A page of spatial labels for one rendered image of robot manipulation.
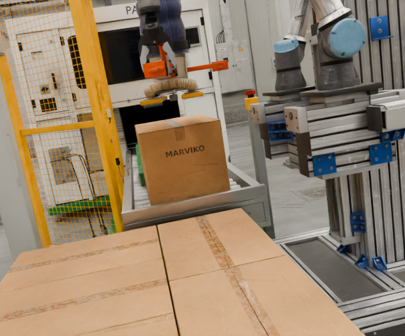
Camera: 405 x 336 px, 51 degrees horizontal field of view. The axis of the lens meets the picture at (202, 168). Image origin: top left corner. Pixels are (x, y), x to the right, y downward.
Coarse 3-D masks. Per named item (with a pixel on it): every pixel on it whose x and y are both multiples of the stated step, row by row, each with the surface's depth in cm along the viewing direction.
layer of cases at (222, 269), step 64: (64, 256) 173; (128, 256) 162; (192, 256) 152; (256, 256) 143; (0, 320) 128; (64, 320) 122; (128, 320) 116; (192, 320) 111; (256, 320) 106; (320, 320) 102
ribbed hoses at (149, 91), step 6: (156, 84) 190; (162, 84) 190; (168, 84) 191; (174, 84) 190; (180, 84) 189; (186, 84) 189; (192, 84) 190; (144, 90) 192; (150, 90) 190; (156, 90) 190; (162, 90) 191; (192, 90) 195; (150, 96) 195
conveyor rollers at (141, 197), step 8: (136, 160) 388; (136, 168) 344; (136, 176) 311; (136, 184) 284; (232, 184) 246; (136, 192) 265; (144, 192) 258; (136, 200) 247; (144, 200) 240; (136, 208) 230
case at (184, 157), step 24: (168, 120) 253; (192, 120) 226; (216, 120) 207; (144, 144) 202; (168, 144) 204; (192, 144) 206; (216, 144) 209; (144, 168) 213; (168, 168) 206; (192, 168) 208; (216, 168) 211; (168, 192) 208; (192, 192) 210; (216, 192) 213
